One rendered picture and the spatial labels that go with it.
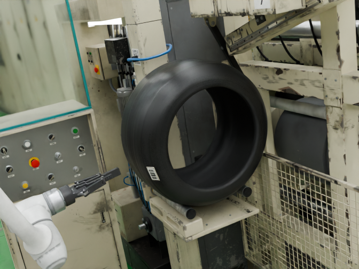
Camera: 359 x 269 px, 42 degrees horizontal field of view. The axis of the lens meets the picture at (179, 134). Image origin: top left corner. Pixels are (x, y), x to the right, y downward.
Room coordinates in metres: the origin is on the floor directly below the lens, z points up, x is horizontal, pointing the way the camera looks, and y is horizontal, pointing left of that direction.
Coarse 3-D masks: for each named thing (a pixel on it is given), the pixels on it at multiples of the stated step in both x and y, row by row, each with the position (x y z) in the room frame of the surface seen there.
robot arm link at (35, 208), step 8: (24, 200) 1.54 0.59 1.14; (32, 200) 1.53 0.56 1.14; (40, 200) 1.54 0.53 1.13; (24, 208) 1.50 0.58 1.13; (32, 208) 1.50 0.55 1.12; (40, 208) 1.51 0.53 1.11; (48, 208) 1.53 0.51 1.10; (24, 216) 1.48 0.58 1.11; (32, 216) 1.48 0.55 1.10; (40, 216) 1.48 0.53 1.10; (48, 216) 1.50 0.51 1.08; (32, 224) 1.46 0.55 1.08
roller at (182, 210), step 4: (156, 192) 1.96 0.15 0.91; (160, 196) 1.91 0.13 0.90; (164, 200) 1.88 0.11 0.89; (168, 200) 1.84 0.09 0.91; (172, 204) 1.81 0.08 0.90; (176, 204) 1.78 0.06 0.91; (180, 204) 1.76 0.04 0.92; (176, 208) 1.77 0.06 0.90; (180, 208) 1.74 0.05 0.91; (184, 208) 1.72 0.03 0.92; (188, 208) 1.71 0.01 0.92; (192, 208) 1.71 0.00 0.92; (180, 212) 1.74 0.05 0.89; (184, 212) 1.70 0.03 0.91; (188, 212) 1.69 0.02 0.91; (192, 212) 1.70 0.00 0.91; (188, 216) 1.69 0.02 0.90; (192, 216) 1.70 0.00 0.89
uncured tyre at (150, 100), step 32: (192, 64) 1.78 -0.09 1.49; (224, 64) 1.84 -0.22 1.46; (160, 96) 1.68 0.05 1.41; (224, 96) 2.09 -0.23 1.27; (256, 96) 1.83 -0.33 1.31; (128, 128) 1.76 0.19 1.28; (160, 128) 1.64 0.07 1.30; (224, 128) 2.08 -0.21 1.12; (256, 128) 1.82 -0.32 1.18; (128, 160) 1.81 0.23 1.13; (160, 160) 1.63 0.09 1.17; (224, 160) 2.03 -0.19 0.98; (256, 160) 1.81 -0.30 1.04; (160, 192) 1.68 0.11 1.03; (192, 192) 1.68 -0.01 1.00; (224, 192) 1.74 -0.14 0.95
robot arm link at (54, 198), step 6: (48, 192) 1.57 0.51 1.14; (54, 192) 1.57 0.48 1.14; (60, 192) 1.58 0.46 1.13; (48, 198) 1.54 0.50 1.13; (54, 198) 1.55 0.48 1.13; (60, 198) 1.55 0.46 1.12; (48, 204) 1.53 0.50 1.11; (54, 204) 1.54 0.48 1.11; (60, 204) 1.55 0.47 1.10; (54, 210) 1.54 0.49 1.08; (60, 210) 1.55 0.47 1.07
